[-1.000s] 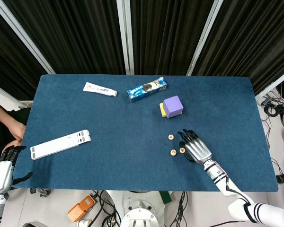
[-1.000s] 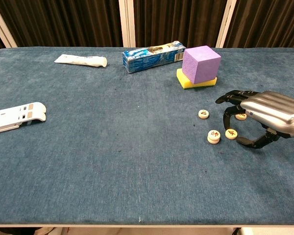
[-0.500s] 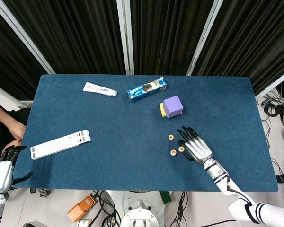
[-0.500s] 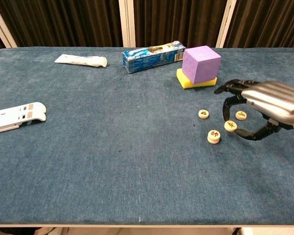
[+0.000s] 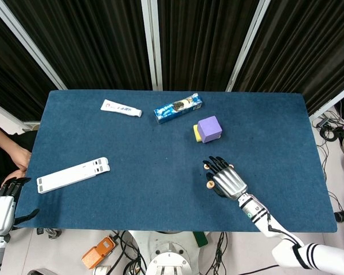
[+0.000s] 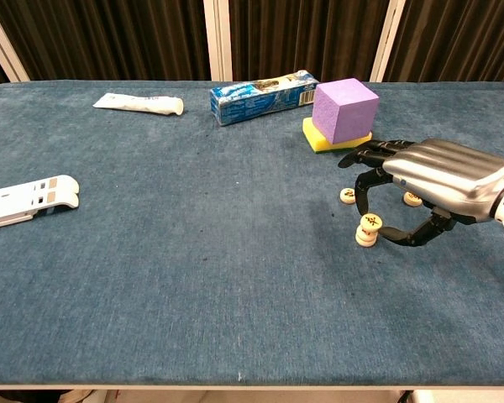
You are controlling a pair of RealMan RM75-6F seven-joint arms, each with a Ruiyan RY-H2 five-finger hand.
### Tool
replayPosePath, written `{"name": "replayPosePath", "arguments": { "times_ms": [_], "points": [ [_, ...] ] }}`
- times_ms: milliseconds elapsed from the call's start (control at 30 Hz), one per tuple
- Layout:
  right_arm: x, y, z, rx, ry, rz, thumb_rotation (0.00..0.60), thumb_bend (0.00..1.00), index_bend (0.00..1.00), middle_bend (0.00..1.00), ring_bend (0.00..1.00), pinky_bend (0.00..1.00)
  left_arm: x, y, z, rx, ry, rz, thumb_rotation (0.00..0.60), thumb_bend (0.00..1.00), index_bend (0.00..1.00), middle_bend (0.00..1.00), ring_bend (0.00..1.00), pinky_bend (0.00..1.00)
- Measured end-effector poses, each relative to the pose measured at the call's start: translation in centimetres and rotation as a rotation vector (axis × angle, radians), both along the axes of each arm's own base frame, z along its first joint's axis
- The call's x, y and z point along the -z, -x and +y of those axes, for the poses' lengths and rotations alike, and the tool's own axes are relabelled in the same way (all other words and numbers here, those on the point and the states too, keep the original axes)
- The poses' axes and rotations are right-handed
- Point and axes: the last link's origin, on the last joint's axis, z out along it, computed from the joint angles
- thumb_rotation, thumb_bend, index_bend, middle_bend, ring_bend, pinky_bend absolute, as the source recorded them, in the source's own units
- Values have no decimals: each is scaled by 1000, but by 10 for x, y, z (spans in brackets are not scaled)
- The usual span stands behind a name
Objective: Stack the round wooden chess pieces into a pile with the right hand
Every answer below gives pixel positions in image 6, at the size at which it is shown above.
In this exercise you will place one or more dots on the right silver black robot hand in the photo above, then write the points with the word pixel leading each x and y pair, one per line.
pixel 445 172

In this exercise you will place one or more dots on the round chess piece red character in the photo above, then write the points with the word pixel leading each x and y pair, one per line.
pixel 371 221
pixel 412 200
pixel 364 242
pixel 364 233

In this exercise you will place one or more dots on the round chess piece black character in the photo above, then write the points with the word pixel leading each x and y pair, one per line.
pixel 347 196

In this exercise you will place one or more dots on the purple foam cube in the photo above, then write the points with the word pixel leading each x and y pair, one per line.
pixel 344 111

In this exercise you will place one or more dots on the yellow green sponge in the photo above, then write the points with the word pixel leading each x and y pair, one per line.
pixel 317 140

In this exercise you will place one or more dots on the blue toothpaste box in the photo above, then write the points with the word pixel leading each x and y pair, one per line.
pixel 256 101

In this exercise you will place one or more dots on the blue table cloth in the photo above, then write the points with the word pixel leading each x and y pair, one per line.
pixel 193 252

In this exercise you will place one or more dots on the white toothpaste tube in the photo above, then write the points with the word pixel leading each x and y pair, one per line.
pixel 138 103

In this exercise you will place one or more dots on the dark brown curtain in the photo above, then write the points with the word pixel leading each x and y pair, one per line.
pixel 109 38

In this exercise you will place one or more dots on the white plastic folding stand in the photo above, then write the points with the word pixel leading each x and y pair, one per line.
pixel 21 203

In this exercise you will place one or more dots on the white slanted frame post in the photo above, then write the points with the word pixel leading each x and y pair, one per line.
pixel 2 40
pixel 386 42

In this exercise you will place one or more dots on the white wide frame post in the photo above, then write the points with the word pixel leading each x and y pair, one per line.
pixel 218 40

